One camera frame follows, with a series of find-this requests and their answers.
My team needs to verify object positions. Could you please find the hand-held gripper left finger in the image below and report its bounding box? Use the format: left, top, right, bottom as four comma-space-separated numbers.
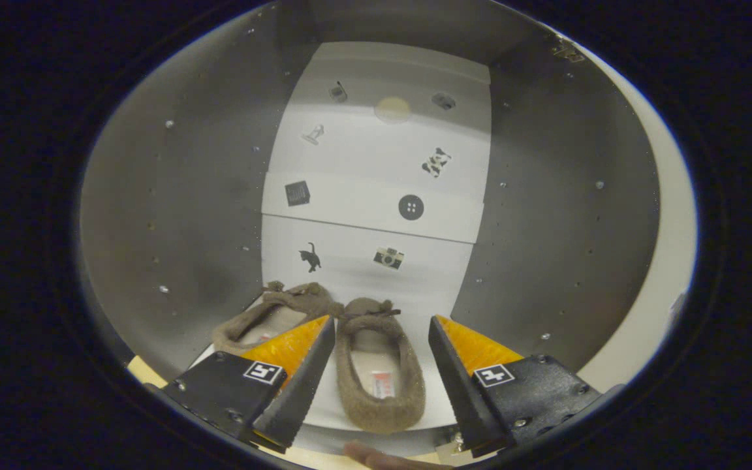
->
163, 315, 337, 455

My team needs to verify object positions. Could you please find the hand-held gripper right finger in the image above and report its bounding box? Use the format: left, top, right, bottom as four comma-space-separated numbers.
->
428, 315, 625, 458

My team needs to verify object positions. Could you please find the brown fuzzy slipper shoe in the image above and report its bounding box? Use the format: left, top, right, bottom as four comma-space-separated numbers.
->
336, 298, 427, 435
211, 281, 344, 357

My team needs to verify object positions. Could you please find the grey shoe cabinet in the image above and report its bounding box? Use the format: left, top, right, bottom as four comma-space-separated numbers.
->
78, 0, 663, 458

